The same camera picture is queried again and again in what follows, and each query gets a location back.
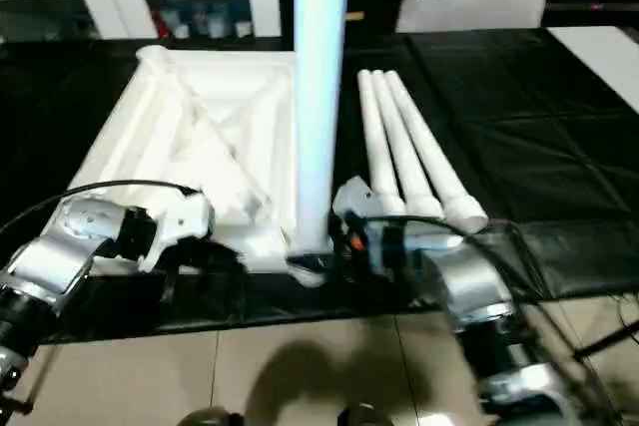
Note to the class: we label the dark robot foot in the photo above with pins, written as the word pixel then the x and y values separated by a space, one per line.
pixel 367 416
pixel 212 418

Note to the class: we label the small white cup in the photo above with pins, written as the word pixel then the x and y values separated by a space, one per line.
pixel 243 28
pixel 182 29

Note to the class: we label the dark robot right foot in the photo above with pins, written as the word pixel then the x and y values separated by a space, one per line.
pixel 367 416

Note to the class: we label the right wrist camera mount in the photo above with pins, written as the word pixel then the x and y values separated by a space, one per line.
pixel 357 199

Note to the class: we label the red packet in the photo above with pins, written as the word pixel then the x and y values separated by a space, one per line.
pixel 162 22

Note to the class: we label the white table leg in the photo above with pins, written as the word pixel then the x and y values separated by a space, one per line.
pixel 399 146
pixel 429 156
pixel 319 97
pixel 372 122

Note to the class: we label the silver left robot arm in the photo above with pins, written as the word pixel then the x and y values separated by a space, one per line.
pixel 50 266

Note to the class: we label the white jar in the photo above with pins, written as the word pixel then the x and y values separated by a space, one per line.
pixel 217 24

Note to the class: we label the dark robot left foot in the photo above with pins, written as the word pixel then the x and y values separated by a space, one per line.
pixel 212 418

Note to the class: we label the white plastic table top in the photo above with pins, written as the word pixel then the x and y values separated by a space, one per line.
pixel 224 82

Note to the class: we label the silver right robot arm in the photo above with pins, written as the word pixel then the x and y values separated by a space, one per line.
pixel 469 286

